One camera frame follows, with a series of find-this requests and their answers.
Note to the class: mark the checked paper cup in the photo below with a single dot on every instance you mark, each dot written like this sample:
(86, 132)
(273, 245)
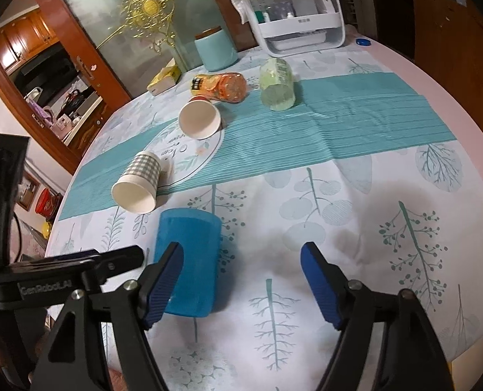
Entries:
(140, 181)

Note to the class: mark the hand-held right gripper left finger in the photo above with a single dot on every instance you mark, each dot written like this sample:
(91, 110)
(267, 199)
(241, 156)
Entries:
(163, 289)

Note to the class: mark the brown wooden cabinet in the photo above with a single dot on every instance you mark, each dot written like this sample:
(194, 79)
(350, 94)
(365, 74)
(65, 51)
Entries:
(457, 57)

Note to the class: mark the teal table runner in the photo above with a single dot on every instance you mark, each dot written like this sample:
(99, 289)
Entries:
(306, 130)

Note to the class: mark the blue bottle cap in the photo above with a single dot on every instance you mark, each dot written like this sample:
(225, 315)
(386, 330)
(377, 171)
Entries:
(362, 42)

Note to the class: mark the oval printed placemat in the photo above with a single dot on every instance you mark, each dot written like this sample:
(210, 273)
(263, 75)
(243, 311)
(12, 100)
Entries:
(194, 159)

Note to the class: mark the white paper cup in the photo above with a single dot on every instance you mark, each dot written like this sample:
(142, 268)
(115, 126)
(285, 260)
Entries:
(198, 118)

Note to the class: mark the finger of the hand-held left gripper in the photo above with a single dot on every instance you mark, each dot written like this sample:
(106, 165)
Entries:
(119, 257)

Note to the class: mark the white storage organiser box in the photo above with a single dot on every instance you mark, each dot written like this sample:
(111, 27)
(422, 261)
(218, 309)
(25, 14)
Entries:
(302, 28)

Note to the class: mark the frosted glass door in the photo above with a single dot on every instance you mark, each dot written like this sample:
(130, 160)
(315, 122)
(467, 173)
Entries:
(192, 8)

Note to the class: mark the wooden door frame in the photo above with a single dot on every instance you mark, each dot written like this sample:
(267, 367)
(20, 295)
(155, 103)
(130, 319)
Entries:
(82, 20)

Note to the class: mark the blue plastic cup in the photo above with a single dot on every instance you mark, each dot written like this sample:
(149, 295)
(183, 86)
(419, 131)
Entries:
(192, 252)

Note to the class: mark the yellow tissue box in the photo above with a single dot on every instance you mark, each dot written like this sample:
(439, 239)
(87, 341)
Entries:
(164, 79)

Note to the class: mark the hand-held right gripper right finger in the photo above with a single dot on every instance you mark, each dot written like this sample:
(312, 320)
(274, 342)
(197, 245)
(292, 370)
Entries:
(319, 289)

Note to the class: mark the gold metal ornament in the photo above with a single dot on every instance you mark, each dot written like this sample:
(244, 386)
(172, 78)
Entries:
(149, 8)

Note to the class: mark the wooden kitchen cabinets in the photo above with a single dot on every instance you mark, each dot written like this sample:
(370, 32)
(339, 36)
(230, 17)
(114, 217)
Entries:
(25, 34)

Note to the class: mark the teal canister with wooden lid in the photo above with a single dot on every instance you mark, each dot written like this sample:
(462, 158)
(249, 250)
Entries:
(216, 51)

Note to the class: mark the red container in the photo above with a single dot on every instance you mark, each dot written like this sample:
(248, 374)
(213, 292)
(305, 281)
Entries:
(48, 203)

